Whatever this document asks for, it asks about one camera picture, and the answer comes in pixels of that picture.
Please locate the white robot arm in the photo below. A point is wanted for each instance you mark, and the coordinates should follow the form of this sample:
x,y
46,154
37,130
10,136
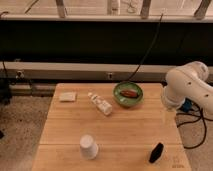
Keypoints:
x,y
188,82

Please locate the beige sponge pad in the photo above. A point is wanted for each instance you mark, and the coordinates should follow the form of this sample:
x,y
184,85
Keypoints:
x,y
67,97

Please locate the green bowl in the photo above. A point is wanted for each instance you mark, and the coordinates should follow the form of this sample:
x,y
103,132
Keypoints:
x,y
124,101

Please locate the red-brown sausage in bowl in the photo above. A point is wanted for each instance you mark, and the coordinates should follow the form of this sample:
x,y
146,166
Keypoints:
x,y
129,93

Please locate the blue connector plug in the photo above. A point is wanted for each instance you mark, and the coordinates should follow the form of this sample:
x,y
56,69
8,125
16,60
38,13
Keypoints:
x,y
187,105

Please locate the black eraser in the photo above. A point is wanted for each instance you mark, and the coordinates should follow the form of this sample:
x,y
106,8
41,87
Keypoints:
x,y
156,153

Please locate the white plastic bottle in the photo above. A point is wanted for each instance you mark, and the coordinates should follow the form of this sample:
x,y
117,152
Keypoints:
x,y
104,106

